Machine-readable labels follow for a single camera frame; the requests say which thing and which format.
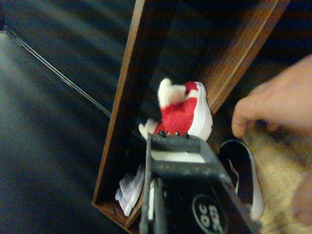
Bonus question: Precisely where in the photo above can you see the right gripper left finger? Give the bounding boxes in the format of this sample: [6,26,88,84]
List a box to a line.
[139,177,166,234]

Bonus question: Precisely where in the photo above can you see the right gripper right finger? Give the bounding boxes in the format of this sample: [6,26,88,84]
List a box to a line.
[145,133,256,234]

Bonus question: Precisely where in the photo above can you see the red shoe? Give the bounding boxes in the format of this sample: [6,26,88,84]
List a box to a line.
[138,118,164,140]
[157,78,213,142]

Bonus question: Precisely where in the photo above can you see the black shoe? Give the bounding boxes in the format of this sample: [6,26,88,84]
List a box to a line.
[219,139,265,220]

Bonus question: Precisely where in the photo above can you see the person's hand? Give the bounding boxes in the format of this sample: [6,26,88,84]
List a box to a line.
[231,55,312,138]

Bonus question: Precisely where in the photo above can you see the pale purple shoe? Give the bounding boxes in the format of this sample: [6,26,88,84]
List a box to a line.
[114,164,146,217]

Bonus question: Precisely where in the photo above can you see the brown shoe rack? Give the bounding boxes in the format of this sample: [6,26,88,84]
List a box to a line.
[91,0,291,231]

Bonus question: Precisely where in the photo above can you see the black curtain stand pole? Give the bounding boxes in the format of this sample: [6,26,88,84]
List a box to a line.
[4,29,113,117]

